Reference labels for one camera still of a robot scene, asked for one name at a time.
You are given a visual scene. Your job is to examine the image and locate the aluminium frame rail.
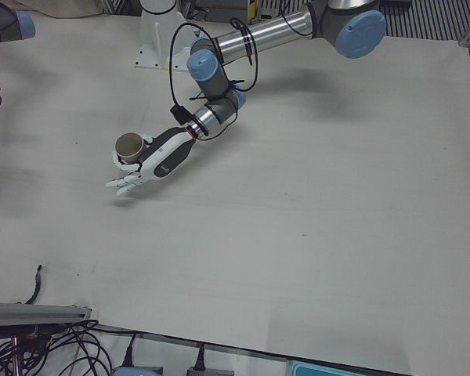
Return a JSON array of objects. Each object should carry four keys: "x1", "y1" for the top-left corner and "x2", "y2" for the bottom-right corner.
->
[{"x1": 103, "y1": 0, "x2": 142, "y2": 16}]

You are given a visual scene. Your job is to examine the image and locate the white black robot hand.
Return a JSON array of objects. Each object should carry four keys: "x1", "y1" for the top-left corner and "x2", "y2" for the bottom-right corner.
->
[{"x1": 104, "y1": 124, "x2": 200, "y2": 197}]

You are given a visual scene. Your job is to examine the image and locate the black slatted grille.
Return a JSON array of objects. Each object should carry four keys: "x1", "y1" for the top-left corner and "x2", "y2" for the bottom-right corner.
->
[{"x1": 258, "y1": 0, "x2": 470, "y2": 42}]

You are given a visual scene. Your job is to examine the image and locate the metal tripod rod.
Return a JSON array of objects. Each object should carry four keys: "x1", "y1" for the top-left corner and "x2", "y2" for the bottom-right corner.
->
[{"x1": 10, "y1": 334, "x2": 24, "y2": 376}]

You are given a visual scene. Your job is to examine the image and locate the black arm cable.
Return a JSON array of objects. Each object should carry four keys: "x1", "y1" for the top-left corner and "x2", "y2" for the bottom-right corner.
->
[{"x1": 168, "y1": 17, "x2": 262, "y2": 138}]

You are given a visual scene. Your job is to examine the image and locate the black braided cable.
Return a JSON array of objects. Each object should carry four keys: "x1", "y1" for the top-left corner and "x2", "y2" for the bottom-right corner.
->
[{"x1": 23, "y1": 265, "x2": 45, "y2": 306}]

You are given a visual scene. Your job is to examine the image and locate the black looped cable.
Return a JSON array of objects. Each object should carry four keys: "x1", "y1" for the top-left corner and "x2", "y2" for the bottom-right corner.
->
[{"x1": 0, "y1": 319, "x2": 114, "y2": 376}]

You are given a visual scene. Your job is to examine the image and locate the beige cloth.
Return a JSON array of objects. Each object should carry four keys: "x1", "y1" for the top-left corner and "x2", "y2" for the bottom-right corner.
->
[{"x1": 17, "y1": 0, "x2": 107, "y2": 20}]

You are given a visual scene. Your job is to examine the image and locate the beige paper cup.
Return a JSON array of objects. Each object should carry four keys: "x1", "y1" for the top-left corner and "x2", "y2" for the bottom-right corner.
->
[{"x1": 114, "y1": 132, "x2": 146, "y2": 165}]

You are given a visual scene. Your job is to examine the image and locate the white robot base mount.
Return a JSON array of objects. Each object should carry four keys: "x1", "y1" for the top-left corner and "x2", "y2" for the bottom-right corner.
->
[{"x1": 134, "y1": 0, "x2": 205, "y2": 71}]

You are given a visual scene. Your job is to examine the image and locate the black plug cable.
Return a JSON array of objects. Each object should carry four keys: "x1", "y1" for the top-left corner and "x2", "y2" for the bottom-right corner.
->
[
  {"x1": 123, "y1": 331, "x2": 140, "y2": 369},
  {"x1": 193, "y1": 342, "x2": 208, "y2": 372}
]

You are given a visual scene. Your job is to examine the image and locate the aluminium extrusion post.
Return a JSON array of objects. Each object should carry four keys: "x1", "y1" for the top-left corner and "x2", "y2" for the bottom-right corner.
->
[{"x1": 0, "y1": 301, "x2": 93, "y2": 327}]

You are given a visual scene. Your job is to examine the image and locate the light blue plastic bin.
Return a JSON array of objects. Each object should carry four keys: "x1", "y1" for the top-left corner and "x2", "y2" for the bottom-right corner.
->
[{"x1": 287, "y1": 360, "x2": 414, "y2": 376}]

